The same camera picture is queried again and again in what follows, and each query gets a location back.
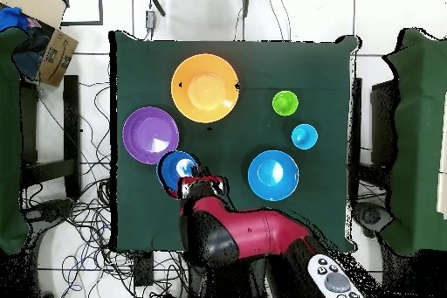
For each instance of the grey power adapter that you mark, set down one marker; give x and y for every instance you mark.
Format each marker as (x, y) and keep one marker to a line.
(150, 19)

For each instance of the dark green tablecloth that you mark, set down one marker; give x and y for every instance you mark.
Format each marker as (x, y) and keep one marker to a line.
(146, 67)

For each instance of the black pedestal base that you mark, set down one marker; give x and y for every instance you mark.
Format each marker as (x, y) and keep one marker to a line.
(372, 216)
(52, 210)

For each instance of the black stool frame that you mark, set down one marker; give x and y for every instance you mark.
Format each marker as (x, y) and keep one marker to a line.
(71, 119)

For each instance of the dark blue small bowl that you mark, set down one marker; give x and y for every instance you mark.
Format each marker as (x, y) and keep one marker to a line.
(169, 170)

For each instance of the blue cloth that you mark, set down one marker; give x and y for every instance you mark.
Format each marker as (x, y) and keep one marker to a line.
(12, 18)

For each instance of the light blue cup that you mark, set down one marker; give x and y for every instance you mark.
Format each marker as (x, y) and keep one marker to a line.
(304, 136)

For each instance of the purple bowl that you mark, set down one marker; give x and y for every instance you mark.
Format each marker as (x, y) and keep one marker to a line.
(150, 135)

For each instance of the large orange bowl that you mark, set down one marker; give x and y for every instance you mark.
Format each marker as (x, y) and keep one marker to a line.
(204, 90)

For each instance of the green cloth covered table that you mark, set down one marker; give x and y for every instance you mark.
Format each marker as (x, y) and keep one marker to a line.
(419, 137)
(10, 137)

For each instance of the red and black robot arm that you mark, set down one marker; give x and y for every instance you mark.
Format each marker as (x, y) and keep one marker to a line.
(258, 231)

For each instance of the black floor box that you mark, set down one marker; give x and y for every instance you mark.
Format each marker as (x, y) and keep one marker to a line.
(144, 269)

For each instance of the light green cup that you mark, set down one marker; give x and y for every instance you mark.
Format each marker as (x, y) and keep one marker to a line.
(285, 103)

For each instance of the light blue bowl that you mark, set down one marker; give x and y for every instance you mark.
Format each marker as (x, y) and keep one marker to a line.
(273, 175)

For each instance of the thin black frame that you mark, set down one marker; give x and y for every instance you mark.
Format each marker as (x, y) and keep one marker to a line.
(101, 4)

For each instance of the cardboard box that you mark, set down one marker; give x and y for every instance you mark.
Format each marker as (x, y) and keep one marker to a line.
(59, 56)

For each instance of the black tripod leg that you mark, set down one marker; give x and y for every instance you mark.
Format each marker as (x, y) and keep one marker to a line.
(157, 4)
(246, 1)

